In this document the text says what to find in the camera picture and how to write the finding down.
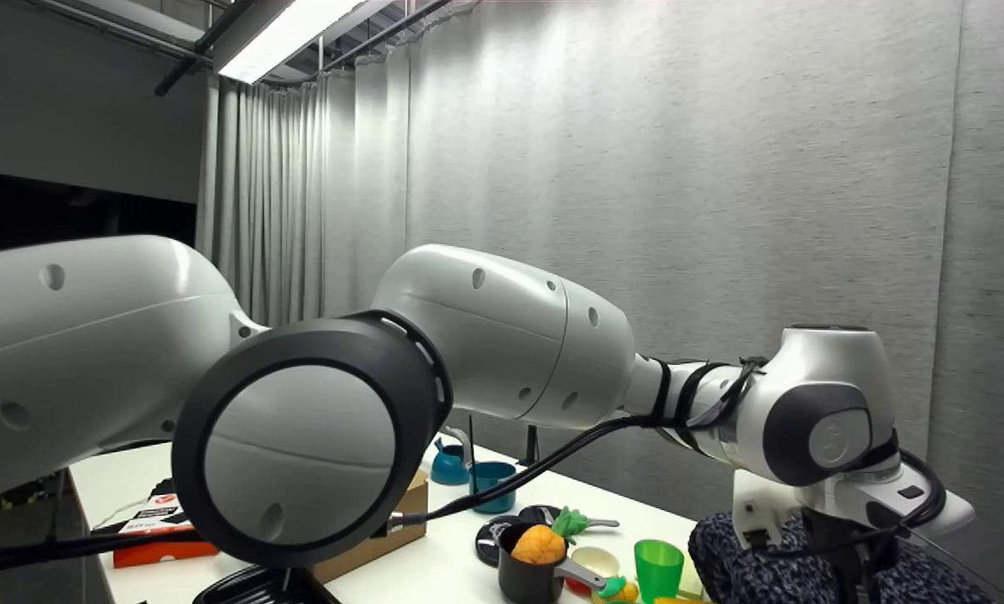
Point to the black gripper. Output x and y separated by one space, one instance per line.
851 556

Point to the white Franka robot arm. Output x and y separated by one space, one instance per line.
502 323

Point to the yellow corn toy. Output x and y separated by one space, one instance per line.
624 593

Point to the green leafy vegetable toy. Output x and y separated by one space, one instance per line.
571 520

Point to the dark blue knitted cloth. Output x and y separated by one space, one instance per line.
770 573

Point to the green plastic cup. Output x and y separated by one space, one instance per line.
658 572

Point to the orange fuzzy ball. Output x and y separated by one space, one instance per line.
539 543

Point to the black cooking pot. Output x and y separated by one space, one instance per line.
529 580

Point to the black frying pan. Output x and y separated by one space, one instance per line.
492 537

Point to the small teal container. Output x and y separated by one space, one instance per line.
452 465

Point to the brown cardboard box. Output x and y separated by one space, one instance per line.
387 537

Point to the red and black box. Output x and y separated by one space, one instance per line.
160 537

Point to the ceiling light strip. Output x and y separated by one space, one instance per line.
288 33

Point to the black wall monitor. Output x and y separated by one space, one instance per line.
74 213

